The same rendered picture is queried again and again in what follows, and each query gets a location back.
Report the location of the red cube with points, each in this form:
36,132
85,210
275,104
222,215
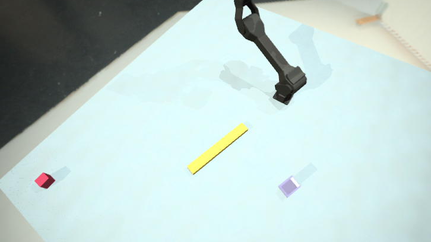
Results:
44,180

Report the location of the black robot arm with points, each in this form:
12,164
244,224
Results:
291,79

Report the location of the yellow bar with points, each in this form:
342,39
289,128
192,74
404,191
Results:
217,148

